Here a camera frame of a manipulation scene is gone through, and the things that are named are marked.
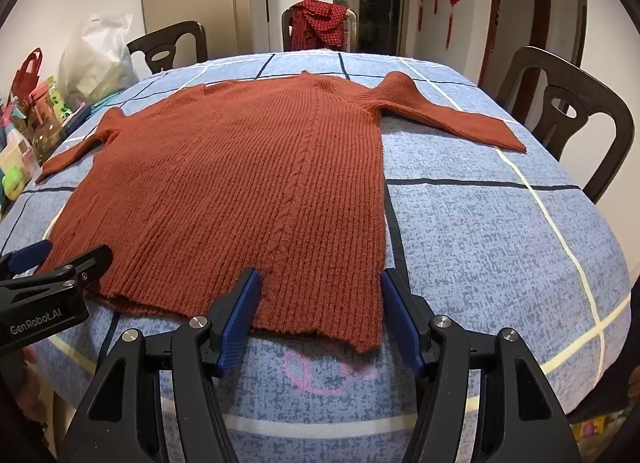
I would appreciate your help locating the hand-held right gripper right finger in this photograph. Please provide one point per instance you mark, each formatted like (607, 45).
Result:
(400, 318)

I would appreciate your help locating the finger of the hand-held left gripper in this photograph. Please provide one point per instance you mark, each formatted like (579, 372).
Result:
(87, 263)
(27, 255)

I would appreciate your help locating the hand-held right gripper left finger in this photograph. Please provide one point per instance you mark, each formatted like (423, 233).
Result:
(240, 313)

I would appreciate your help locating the rust brown knitted sweater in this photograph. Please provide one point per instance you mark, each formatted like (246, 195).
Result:
(240, 193)

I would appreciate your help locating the green round container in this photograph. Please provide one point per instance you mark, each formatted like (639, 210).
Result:
(13, 184)

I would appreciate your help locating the blue checked tablecloth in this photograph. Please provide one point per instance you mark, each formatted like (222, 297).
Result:
(490, 253)

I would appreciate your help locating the blue notebook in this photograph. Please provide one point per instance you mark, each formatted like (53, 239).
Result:
(79, 118)

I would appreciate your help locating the green leaf print packet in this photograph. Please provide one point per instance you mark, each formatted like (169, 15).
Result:
(55, 98)

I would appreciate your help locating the teal crochet mat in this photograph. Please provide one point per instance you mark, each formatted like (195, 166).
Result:
(106, 101)

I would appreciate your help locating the red gift bag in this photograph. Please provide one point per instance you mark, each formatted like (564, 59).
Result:
(25, 80)

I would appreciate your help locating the white plastic bag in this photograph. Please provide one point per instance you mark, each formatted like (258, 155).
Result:
(95, 63)

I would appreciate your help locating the dark wooden chair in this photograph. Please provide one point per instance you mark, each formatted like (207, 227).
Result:
(595, 113)
(350, 28)
(167, 45)

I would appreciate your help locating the red checked garment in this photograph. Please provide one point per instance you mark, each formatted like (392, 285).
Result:
(317, 23)

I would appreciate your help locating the brown door frame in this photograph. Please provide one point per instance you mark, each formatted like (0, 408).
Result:
(495, 18)

